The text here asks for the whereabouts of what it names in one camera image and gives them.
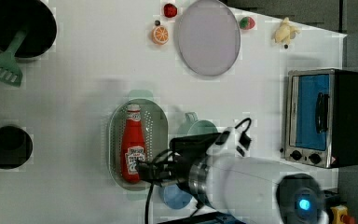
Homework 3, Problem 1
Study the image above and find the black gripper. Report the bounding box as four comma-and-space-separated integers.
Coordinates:
136, 149, 200, 186

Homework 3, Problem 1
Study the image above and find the red ketchup bottle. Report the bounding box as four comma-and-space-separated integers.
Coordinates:
120, 104, 146, 184

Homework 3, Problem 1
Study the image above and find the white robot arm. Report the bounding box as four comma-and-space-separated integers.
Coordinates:
135, 151, 328, 224

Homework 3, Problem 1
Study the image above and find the green oval strainer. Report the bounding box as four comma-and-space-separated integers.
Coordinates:
107, 90, 168, 202

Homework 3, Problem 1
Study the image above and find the blue cup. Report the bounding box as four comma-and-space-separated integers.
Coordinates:
158, 185, 193, 210

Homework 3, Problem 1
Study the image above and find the green mug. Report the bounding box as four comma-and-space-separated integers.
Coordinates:
177, 112, 217, 136

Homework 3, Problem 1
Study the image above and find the orange slice toy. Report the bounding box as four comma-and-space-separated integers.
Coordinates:
151, 25, 169, 45

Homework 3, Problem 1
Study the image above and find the small black cup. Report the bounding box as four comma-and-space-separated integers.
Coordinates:
0, 126, 33, 169

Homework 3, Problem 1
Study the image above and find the lavender round plate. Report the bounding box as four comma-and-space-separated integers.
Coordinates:
177, 0, 241, 76

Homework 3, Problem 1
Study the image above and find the dark red strawberry toy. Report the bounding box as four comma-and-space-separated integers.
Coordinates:
163, 3, 178, 18

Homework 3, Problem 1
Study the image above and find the red green strawberry toy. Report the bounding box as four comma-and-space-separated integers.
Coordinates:
240, 17, 255, 30

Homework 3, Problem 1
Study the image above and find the green spatula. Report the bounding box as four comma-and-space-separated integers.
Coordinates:
0, 28, 28, 87

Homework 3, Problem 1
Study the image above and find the black toaster oven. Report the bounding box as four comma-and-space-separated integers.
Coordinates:
284, 68, 358, 169

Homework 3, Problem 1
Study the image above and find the yellow emergency stop box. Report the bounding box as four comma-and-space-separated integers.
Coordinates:
331, 205, 356, 224

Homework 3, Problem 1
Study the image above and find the peeled banana toy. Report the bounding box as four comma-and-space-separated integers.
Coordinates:
273, 17, 300, 45

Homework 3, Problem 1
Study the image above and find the large black pot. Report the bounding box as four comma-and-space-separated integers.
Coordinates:
0, 0, 58, 59

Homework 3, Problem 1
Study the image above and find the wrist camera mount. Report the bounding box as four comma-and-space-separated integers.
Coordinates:
169, 117, 253, 158

